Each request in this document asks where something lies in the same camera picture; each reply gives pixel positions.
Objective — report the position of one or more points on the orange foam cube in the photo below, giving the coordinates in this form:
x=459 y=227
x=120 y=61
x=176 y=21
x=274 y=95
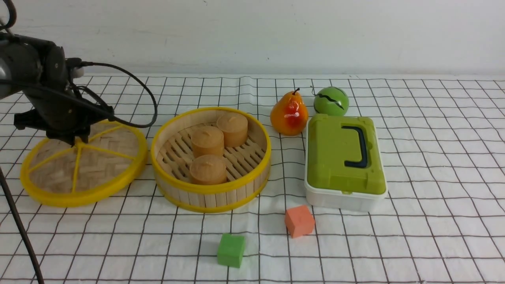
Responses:
x=299 y=221

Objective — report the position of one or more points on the orange yellow toy pear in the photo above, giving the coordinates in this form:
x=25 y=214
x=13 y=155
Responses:
x=289 y=115

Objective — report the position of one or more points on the yellow rimmed bamboo steamer lid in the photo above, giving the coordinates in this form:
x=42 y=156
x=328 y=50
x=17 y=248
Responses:
x=56 y=174

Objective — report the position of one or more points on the bamboo steamer basket yellow rim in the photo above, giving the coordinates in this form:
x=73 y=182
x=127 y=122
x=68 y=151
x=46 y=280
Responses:
x=248 y=166

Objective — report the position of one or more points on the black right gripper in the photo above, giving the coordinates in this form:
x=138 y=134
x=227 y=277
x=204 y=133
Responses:
x=63 y=115

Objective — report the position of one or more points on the tan toy bun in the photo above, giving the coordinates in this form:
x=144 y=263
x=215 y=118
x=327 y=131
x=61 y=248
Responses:
x=207 y=140
x=208 y=170
x=234 y=127

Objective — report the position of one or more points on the green toy ball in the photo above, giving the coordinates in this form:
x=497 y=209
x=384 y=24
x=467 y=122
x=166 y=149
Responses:
x=331 y=101

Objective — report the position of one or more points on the back tan toy bun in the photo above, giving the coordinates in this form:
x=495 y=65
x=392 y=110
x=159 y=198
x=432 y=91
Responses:
x=234 y=127

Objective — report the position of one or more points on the dark diagonal pole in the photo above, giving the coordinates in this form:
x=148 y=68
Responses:
x=21 y=229

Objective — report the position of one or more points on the middle tan toy bun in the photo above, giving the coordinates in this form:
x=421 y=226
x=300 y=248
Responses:
x=207 y=140

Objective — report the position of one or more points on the front tan toy bun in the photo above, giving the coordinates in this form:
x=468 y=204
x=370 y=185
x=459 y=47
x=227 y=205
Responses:
x=208 y=170

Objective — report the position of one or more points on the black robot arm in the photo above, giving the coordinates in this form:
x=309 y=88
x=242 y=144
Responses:
x=39 y=69

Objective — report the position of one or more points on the white black grid tablecloth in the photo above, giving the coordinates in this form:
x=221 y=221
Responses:
x=442 y=148

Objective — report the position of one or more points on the green lidded white storage box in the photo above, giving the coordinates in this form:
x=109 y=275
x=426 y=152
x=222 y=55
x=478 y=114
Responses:
x=343 y=167

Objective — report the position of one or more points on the green foam cube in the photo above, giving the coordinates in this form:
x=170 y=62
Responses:
x=231 y=249

